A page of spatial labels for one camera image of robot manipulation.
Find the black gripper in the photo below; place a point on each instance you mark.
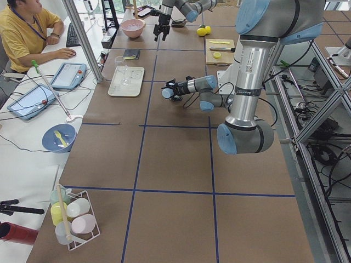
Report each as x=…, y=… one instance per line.
x=181, y=88
x=164, y=19

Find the light blue plastic cup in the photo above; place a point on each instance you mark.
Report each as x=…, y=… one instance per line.
x=167, y=93

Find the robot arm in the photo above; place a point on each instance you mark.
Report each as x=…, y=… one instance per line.
x=189, y=10
x=261, y=25

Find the pink bowl with ice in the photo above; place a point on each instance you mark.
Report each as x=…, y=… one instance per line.
x=133, y=28

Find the blue bowl with fork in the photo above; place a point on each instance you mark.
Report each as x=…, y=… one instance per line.
x=51, y=143

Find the grey yellow cloth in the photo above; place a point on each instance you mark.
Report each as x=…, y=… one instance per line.
x=131, y=54

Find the yellow lemon front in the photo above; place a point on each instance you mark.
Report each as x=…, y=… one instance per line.
x=201, y=31

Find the yellow lemon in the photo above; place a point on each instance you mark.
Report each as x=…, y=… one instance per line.
x=201, y=31
x=208, y=30

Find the cream bear tray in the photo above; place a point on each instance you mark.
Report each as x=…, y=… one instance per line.
x=135, y=76

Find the yellow lemon back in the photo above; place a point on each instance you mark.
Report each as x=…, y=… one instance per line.
x=208, y=30

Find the clear wine glass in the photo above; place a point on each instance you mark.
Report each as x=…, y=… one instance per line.
x=122, y=71

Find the glass beaker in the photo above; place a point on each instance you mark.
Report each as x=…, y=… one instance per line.
x=119, y=61

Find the yellow plastic knife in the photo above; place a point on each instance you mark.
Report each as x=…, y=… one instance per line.
x=219, y=42

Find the half lemon slice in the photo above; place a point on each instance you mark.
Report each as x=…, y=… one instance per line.
x=217, y=55

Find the wooden cutting board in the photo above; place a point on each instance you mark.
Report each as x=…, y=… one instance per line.
x=227, y=57

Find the steel muddler black tip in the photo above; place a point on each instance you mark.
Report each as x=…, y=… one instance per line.
x=222, y=49

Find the black keyboard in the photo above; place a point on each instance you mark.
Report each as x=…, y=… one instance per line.
x=72, y=37

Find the far blue teach pendant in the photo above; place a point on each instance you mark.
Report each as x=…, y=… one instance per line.
x=68, y=76

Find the blue teach pendant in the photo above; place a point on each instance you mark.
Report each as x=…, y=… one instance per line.
x=32, y=103
x=68, y=76

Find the yellow-green plastic fork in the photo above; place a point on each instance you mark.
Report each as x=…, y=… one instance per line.
x=59, y=136

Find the person in yellow shirt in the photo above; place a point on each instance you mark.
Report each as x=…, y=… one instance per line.
x=26, y=29

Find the near blue teach pendant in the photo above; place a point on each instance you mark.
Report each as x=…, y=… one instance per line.
x=32, y=103

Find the white cup in rack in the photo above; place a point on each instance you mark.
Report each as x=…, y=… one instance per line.
x=78, y=207

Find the pink cup in rack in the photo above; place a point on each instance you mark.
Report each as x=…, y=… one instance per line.
x=83, y=224

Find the green cup in rack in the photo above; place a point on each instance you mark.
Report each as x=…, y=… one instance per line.
x=64, y=194

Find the yellow cup in rack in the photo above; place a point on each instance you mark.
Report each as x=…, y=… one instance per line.
x=56, y=214

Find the clear cup in rack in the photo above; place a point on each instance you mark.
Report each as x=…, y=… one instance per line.
x=60, y=233

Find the red cylinder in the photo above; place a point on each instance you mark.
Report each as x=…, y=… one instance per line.
x=18, y=234

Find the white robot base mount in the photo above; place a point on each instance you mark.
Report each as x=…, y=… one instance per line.
x=231, y=73

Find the aluminium frame post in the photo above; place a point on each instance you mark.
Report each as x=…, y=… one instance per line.
x=82, y=36

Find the grabber stick green handle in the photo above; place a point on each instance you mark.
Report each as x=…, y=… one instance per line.
x=70, y=117

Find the white wire cup rack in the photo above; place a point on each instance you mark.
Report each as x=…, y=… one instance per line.
x=77, y=240

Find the black tripod handle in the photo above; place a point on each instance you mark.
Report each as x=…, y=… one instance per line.
x=9, y=207

